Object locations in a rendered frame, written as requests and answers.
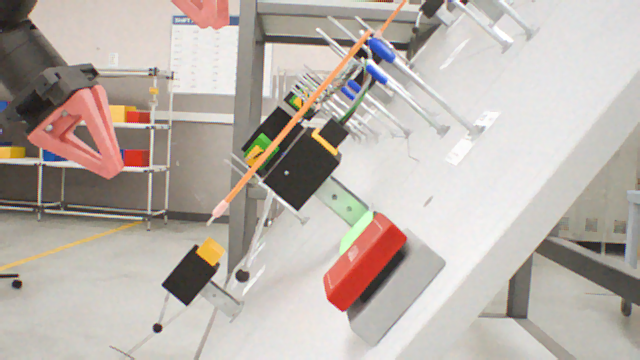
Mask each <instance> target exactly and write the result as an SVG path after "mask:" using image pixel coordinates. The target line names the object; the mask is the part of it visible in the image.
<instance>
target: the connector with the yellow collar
mask: <svg viewBox="0 0 640 360"><path fill-rule="evenodd" d="M339 120H340V119H339V118H338V117H337V116H335V115H332V116H331V117H330V118H329V119H328V121H327V122H326V123H325V124H324V125H323V127H322V129H321V130H320V132H318V133H317V135H318V136H321V137H322V138H323V139H324V140H325V141H326V142H328V143H329V144H330V145H331V147H332V148H334V149H337V148H338V147H339V145H340V144H341V142H342V141H343V140H344V139H345V138H346V137H347V136H348V134H349V133H350V128H348V126H347V125H346V124H345V123H344V122H343V121H341V120H340V122H339Z"/></svg>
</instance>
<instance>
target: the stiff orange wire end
mask: <svg viewBox="0 0 640 360"><path fill-rule="evenodd" d="M371 33H372V32H371V31H370V30H369V31H367V32H366V34H365V35H364V36H363V37H361V38H360V39H359V40H358V42H357V43H356V44H355V46H354V47H353V48H352V49H351V50H350V52H349V53H348V54H347V55H346V56H345V57H344V59H343V60H342V61H341V62H340V63H338V65H339V66H337V67H336V68H335V69H334V70H333V72H332V73H331V74H330V75H329V76H328V77H327V79H326V80H325V81H324V82H323V83H322V85H321V86H320V87H318V88H317V90H316V92H315V93H314V94H313V95H312V96H311V98H310V99H309V100H308V101H307V102H306V103H305V105H304V106H303V107H302V108H300V110H299V112H298V113H297V114H296V115H295V116H294V118H293V119H292V120H291V121H290V122H289V124H288V125H287V126H286V127H285V129H283V130H282V132H281V133H280V134H279V135H278V136H277V138H276V139H275V140H274V141H273V142H272V144H271V146H270V147H269V148H268V149H266V151H265V152H264V153H263V154H262V155H261V156H260V158H259V159H258V160H257V161H256V162H255V165H254V166H253V167H252V168H251V169H249V171H248V172H247V173H246V174H245V175H244V176H243V178H242V179H241V181H240V182H239V183H238V185H237V186H236V187H235V188H234V189H233V191H232V192H230V193H229V194H228V195H227V197H226V199H225V200H223V201H222V202H221V203H220V204H219V205H218V206H217V207H216V209H215V210H214V212H213V216H212V218H211V220H210V221H209V222H207V223H206V226H209V225H210V224H211V223H212V221H213V220H214V219H215V218H218V216H220V215H221V214H222V212H223V211H224V210H225V209H226V208H227V206H228V203H229V202H230V201H232V200H233V199H234V196H235V195H236V194H237V193H238V192H239V190H240V189H241V188H242V187H243V186H244V185H245V183H246V182H247V181H248V179H249V178H251V176H252V175H253V174H254V173H255V172H256V170H257V169H258V168H259V167H260V166H261V165H262V162H263V161H264V160H265V159H266V158H267V156H269V155H270V154H271V153H272V152H273V150H274V149H275V148H276V147H277V145H278V144H279V142H280V141H281V140H282V139H283V138H284V136H286V135H287V134H288V133H289V132H290V130H291V129H292V127H293V126H294V125H295V124H296V122H297V121H298V120H299V119H300V118H302V116H303V115H304V114H305V113H306V112H307V110H308V108H309V107H310V106H311V105H312V103H313V102H314V101H315V100H316V99H317V98H318V96H320V95H321V94H322V93H323V92H324V90H325V88H326V87H327V86H328V85H329V83H330V82H331V81H332V80H333V79H334V78H335V76H336V75H337V74H339V73H340V72H341V70H342V69H343V68H344V67H345V66H346V63H347V62H348V61H349V60H350V59H351V58H352V56H353V55H354V54H355V53H356V52H357V50H358V49H359V48H361V47H362V46H363V44H364V42H365V41H366V40H367V39H368V37H369V36H370V35H371Z"/></svg>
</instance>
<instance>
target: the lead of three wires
mask: <svg viewBox="0 0 640 360"><path fill-rule="evenodd" d="M360 63H362V65H363V67H364V79H363V82H362V87H361V90H360V92H359V94H358V95H357V97H356V99H354V100H353V102H352V103H351V105H350V107H349V109H348V111H347V113H346V114H345V115H344V116H343V117H342V118H341V119H340V120H341V121H343V122H344V123H345V124H346V123H347V122H348V121H349V120H350V118H351V117H352V116H353V115H355V113H356V112H357V110H358V107H359V105H360V103H361V102H362V101H363V99H364V98H365V96H366V94H367V91H368V84H369V82H370V80H371V75H370V74H368V73H367V71H366V66H367V65H368V59H364V57H362V58H361V61H360ZM340 120H339V122H340Z"/></svg>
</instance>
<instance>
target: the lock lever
mask: <svg viewBox="0 0 640 360"><path fill-rule="evenodd" d="M273 195H274V191H273V190H272V189H270V190H269V193H267V196H266V201H265V204H264V207H263V210H262V212H261V216H260V219H259V222H258V225H257V228H256V231H255V234H254V237H253V240H252V243H251V246H250V248H249V251H248V255H246V257H247V258H245V261H244V263H243V264H241V269H242V270H243V271H250V268H249V265H250V262H251V259H252V257H253V254H254V250H255V247H256V245H257V242H258V239H259V236H260V232H261V230H262V227H263V224H264V221H265V218H266V215H268V211H269V208H270V206H271V202H272V199H273Z"/></svg>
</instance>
